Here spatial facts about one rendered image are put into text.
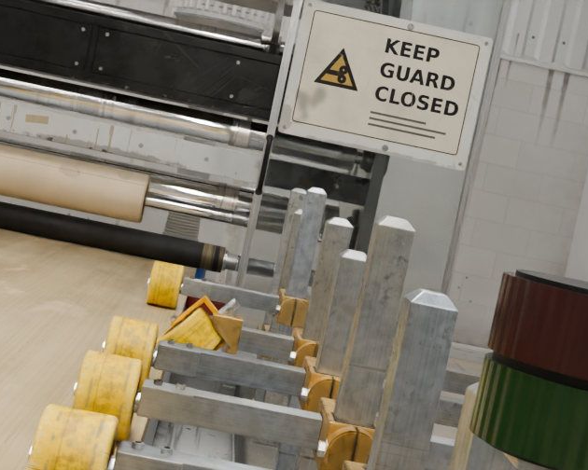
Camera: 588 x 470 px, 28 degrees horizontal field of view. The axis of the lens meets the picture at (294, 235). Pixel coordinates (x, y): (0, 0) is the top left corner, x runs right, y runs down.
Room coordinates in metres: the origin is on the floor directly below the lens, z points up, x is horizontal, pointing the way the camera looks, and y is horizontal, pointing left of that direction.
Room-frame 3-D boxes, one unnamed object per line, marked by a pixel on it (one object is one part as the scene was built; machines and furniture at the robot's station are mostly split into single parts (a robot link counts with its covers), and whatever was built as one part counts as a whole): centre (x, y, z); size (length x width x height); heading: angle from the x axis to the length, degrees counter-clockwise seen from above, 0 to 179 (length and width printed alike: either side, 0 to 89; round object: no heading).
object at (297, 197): (2.59, 0.01, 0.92); 0.04 x 0.04 x 0.48; 4
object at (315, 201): (2.09, -0.02, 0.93); 0.04 x 0.04 x 0.48; 4
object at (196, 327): (1.62, 0.11, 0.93); 0.09 x 0.08 x 0.09; 94
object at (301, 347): (1.61, -0.06, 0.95); 0.14 x 0.06 x 0.05; 4
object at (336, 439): (1.11, -0.09, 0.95); 0.14 x 0.06 x 0.05; 4
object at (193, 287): (2.13, -0.03, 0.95); 0.50 x 0.04 x 0.04; 94
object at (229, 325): (1.62, 0.10, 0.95); 0.10 x 0.04 x 0.10; 94
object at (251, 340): (1.63, -0.13, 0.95); 0.36 x 0.03 x 0.03; 94
